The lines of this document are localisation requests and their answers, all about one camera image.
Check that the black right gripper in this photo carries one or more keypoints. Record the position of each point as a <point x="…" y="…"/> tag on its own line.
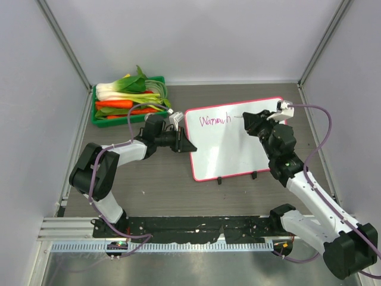
<point x="253" y="121"/>

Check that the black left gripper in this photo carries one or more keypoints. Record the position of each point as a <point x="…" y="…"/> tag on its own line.
<point x="183" y="145"/>

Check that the pink framed whiteboard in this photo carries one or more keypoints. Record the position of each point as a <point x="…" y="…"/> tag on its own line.
<point x="224" y="149"/>

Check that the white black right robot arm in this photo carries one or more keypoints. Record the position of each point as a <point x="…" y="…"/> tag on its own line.
<point x="347" y="247"/>

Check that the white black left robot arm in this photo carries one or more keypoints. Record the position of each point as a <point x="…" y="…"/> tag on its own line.
<point x="94" y="173"/>

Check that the blue silver energy drink can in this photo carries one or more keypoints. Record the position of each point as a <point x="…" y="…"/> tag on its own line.
<point x="148" y="115"/>

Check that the green onion toy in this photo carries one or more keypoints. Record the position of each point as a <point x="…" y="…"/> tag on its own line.
<point x="136" y="98"/>

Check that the bok choy toy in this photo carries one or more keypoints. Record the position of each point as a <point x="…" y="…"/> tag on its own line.
<point x="128" y="84"/>

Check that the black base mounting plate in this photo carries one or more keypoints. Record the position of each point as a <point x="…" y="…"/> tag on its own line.
<point x="202" y="229"/>

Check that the green leaf vegetable toy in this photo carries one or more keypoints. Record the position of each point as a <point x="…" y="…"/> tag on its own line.
<point x="104" y="112"/>

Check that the green plastic tray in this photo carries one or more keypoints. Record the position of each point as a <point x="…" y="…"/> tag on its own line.
<point x="104" y="123"/>

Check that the orange carrot toy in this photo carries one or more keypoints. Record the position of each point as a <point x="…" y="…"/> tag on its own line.
<point x="122" y="104"/>

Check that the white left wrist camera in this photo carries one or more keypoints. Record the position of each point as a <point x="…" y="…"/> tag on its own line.
<point x="175" y="118"/>

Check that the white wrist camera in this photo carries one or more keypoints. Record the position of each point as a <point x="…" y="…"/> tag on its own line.
<point x="285" y="111"/>
<point x="175" y="118"/>

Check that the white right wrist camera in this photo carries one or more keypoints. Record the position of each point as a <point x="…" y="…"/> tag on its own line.
<point x="285" y="111"/>

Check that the white slotted cable duct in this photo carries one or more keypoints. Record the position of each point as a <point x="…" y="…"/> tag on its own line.
<point x="119" y="246"/>

